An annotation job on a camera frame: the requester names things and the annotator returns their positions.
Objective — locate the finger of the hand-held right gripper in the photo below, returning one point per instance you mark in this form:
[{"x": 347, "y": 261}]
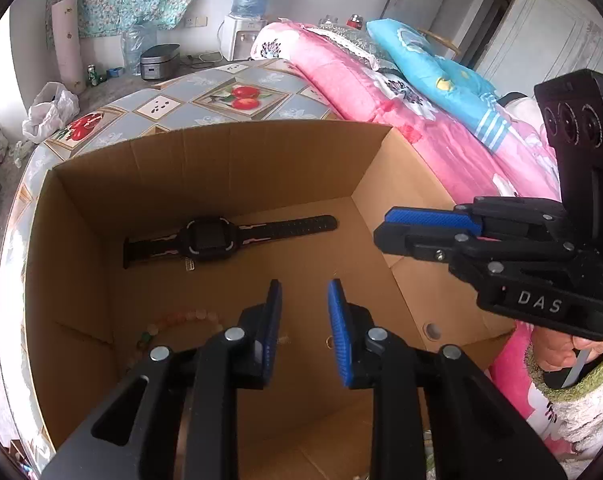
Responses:
[
  {"x": 416, "y": 245},
  {"x": 431, "y": 219}
]

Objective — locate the cardboard box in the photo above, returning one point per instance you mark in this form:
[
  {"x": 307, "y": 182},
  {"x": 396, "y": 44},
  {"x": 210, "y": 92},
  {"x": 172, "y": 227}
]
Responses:
[{"x": 231, "y": 170}]

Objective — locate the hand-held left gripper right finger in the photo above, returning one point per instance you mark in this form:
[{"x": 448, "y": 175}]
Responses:
[{"x": 339, "y": 330}]

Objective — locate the person's right hand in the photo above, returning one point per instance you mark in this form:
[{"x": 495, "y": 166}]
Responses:
[{"x": 551, "y": 350}]

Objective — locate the wooden chair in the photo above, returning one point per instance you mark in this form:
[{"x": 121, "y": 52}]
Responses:
[{"x": 439, "y": 40}]

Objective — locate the small silver charm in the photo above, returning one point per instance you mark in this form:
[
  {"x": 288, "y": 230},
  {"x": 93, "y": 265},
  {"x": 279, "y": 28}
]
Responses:
[{"x": 189, "y": 265}]

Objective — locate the white wardrobe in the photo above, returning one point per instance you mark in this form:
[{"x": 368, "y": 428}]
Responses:
[{"x": 546, "y": 25}]

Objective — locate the grey lace pillow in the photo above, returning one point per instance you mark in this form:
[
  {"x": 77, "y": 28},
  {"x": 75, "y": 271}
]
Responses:
[{"x": 346, "y": 35}]

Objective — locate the pale pink cloth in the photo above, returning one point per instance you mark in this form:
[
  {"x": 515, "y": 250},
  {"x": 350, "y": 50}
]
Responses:
[{"x": 526, "y": 125}]

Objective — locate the silver rice cooker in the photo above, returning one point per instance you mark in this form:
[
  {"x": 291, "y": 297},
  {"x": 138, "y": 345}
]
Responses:
[{"x": 159, "y": 62}]

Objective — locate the white plastic bag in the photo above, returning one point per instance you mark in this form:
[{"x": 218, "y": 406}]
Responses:
[{"x": 46, "y": 110}]

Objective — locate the white water dispenser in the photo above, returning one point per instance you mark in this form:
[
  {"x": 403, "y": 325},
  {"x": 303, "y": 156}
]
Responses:
[{"x": 239, "y": 35}]

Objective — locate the small red item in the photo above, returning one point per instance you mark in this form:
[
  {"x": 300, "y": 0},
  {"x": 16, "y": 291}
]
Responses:
[{"x": 354, "y": 21}]

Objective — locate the pink floral blanket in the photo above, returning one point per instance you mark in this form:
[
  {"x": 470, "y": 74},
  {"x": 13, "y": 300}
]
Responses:
[{"x": 381, "y": 110}]

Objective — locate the white wall socket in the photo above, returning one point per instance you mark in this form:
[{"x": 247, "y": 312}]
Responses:
[{"x": 195, "y": 21}]

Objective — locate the pale paper roll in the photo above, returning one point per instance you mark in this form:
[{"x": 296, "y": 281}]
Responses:
[{"x": 66, "y": 42}]

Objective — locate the blue printed pillow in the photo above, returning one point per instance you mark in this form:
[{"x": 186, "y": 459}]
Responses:
[{"x": 431, "y": 75}]

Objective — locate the large clear plastic bottle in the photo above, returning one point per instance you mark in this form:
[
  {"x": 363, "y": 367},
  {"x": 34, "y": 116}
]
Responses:
[{"x": 137, "y": 42}]

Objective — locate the black wrist watch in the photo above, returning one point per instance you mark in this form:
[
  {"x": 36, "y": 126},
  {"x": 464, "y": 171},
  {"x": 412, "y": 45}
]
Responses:
[{"x": 206, "y": 242}]

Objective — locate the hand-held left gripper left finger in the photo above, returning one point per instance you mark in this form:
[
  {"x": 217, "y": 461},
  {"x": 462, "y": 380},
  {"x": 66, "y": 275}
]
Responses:
[{"x": 271, "y": 330}]

